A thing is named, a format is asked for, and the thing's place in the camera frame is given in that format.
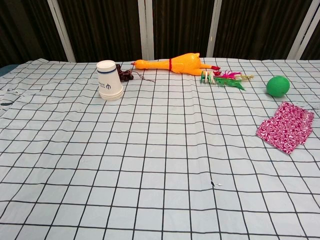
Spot checkered light blue tablecloth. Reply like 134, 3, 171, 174
0, 57, 320, 240

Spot dark purple grape bunch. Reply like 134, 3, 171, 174
115, 63, 156, 85

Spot yellow rubber chicken toy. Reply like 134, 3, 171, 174
131, 52, 221, 75

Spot colourful feather shuttlecock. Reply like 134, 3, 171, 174
199, 69, 255, 91

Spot dark pleated screen fabric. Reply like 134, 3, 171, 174
0, 0, 320, 68

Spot green ball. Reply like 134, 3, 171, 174
266, 75, 291, 98

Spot large pink patterned cloth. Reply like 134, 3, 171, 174
273, 101, 315, 146

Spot blue padded table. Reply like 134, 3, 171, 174
0, 64, 18, 76

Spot white screen frame post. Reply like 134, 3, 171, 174
205, 0, 223, 59
286, 0, 320, 60
46, 0, 77, 63
138, 0, 155, 61

